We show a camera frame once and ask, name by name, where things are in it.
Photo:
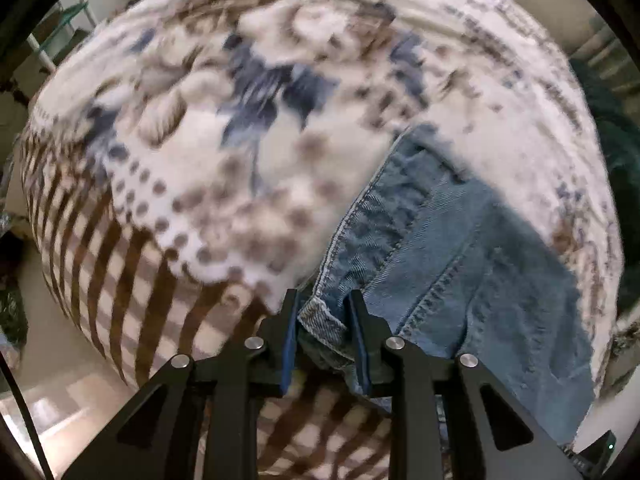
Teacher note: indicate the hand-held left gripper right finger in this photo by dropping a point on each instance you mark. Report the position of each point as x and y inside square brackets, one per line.
[361, 345]

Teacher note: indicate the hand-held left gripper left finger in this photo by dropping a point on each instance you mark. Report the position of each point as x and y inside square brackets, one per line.
[288, 345]

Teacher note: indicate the blue denim pants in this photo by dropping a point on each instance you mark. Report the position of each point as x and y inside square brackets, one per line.
[450, 270]

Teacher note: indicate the patterned white brown blanket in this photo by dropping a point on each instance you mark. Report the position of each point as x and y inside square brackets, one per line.
[280, 125]

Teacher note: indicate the dark green cloth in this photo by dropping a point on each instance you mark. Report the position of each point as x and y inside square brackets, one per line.
[615, 130]

